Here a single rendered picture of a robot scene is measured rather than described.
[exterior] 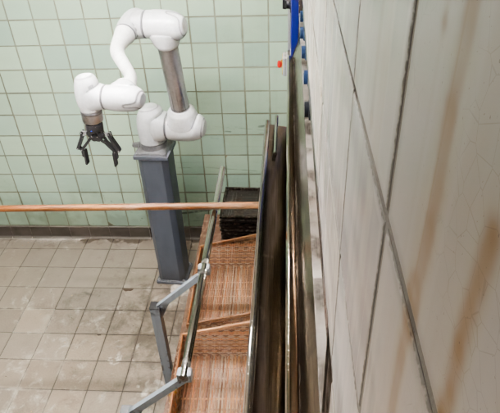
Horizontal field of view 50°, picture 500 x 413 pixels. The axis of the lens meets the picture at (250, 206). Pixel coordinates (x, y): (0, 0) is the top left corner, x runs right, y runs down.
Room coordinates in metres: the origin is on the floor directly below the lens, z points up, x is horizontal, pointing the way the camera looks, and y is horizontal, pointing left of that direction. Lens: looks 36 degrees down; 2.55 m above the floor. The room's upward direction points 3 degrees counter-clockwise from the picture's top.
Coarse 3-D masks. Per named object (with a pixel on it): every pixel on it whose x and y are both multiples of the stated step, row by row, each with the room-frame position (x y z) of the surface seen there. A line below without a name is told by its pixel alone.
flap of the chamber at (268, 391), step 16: (272, 128) 2.16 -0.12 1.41; (272, 144) 2.02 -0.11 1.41; (272, 176) 1.77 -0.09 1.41; (272, 192) 1.66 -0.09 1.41; (272, 208) 1.56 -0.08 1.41; (272, 224) 1.47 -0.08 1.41; (256, 240) 1.39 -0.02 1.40; (272, 240) 1.38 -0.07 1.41; (272, 256) 1.30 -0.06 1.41; (272, 272) 1.22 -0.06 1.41; (272, 288) 1.15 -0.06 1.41; (272, 304) 1.09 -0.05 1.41; (272, 320) 1.03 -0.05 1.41; (272, 336) 0.97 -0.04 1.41; (272, 352) 0.92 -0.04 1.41; (256, 368) 0.87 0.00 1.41; (272, 368) 0.87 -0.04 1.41; (256, 384) 0.82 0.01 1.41; (272, 384) 0.82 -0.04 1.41; (256, 400) 0.77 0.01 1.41; (272, 400) 0.78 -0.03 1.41
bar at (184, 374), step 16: (224, 176) 2.17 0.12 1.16; (208, 240) 1.68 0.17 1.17; (208, 256) 1.58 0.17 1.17; (208, 272) 1.51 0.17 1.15; (176, 288) 1.55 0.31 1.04; (160, 304) 1.54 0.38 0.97; (160, 320) 1.53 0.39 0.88; (192, 320) 1.25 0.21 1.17; (160, 336) 1.53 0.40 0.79; (192, 336) 1.19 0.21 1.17; (160, 352) 1.53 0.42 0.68; (192, 352) 1.13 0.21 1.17; (176, 384) 1.04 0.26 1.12; (144, 400) 1.06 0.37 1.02
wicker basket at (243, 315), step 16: (224, 240) 2.17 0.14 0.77; (240, 240) 2.16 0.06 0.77; (224, 256) 2.17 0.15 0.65; (240, 256) 2.16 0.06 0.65; (240, 272) 2.11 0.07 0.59; (192, 288) 1.86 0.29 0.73; (208, 288) 2.00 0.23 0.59; (224, 288) 1.99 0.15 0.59; (240, 288) 1.99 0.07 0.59; (192, 304) 1.77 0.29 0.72; (224, 304) 1.89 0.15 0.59; (240, 304) 1.88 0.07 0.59; (208, 320) 1.63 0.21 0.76; (224, 320) 1.62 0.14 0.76; (240, 320) 1.62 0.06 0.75
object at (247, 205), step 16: (0, 208) 1.94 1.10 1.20; (16, 208) 1.93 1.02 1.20; (32, 208) 1.93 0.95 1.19; (48, 208) 1.92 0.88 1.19; (64, 208) 1.92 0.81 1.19; (80, 208) 1.91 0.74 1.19; (96, 208) 1.91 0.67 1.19; (112, 208) 1.90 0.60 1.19; (128, 208) 1.90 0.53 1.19; (144, 208) 1.89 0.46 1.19; (160, 208) 1.89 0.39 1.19; (176, 208) 1.88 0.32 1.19; (192, 208) 1.88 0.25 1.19; (208, 208) 1.88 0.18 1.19; (224, 208) 1.87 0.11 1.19; (240, 208) 1.87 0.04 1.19; (256, 208) 1.86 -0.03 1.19
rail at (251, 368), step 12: (264, 144) 1.97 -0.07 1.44; (264, 156) 1.88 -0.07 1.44; (264, 168) 1.79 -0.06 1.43; (264, 180) 1.70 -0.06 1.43; (264, 192) 1.63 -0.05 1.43; (264, 204) 1.55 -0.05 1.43; (264, 216) 1.48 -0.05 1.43; (252, 300) 1.08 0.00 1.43; (252, 312) 1.04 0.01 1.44; (252, 324) 0.99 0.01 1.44; (252, 336) 0.95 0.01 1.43; (252, 348) 0.91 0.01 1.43; (252, 360) 0.88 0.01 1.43; (252, 372) 0.84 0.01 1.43; (252, 384) 0.80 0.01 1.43; (252, 396) 0.77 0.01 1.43; (252, 408) 0.74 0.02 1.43
